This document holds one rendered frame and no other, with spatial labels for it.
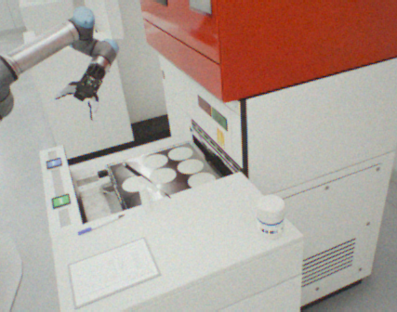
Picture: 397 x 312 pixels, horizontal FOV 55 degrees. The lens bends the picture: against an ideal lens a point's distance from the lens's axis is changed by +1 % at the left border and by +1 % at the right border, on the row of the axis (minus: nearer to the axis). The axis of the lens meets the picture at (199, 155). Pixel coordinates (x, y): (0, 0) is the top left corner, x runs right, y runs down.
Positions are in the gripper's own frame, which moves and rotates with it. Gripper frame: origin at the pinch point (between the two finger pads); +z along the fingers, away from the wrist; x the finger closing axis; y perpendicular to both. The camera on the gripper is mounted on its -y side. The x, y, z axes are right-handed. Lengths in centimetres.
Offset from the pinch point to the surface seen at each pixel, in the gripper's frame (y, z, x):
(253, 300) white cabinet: 43, 49, 63
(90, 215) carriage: 2.1, 33.3, 21.4
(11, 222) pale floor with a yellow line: -168, 4, 10
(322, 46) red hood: 69, -23, 50
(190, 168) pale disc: 14.0, 4.3, 45.6
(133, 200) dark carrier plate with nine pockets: 10.0, 24.5, 30.8
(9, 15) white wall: -591, -470, -166
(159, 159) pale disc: 2.3, 0.6, 36.9
